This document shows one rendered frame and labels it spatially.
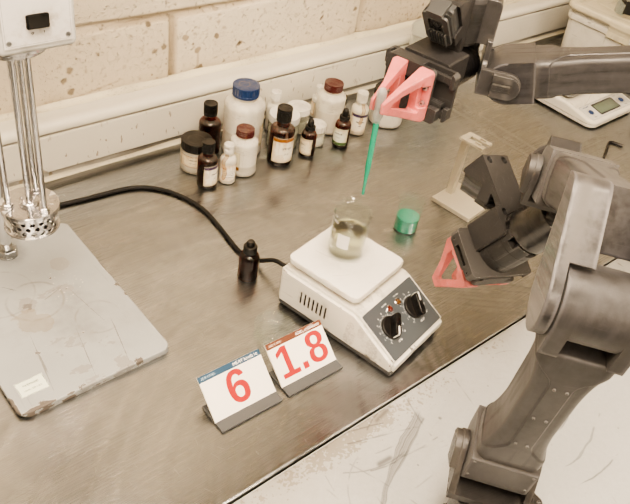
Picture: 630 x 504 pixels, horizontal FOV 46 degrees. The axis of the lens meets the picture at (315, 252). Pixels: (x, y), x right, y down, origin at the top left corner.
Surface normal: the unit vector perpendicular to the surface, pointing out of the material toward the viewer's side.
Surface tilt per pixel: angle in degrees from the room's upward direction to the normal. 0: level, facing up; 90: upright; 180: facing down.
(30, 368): 0
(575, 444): 0
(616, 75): 87
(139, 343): 0
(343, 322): 90
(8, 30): 90
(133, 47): 90
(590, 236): 41
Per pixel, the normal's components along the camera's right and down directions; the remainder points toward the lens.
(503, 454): -0.26, 0.72
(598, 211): -0.06, -0.18
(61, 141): 0.64, 0.56
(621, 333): -0.20, 0.39
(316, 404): 0.14, -0.76
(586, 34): -0.72, 0.41
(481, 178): -0.83, 0.04
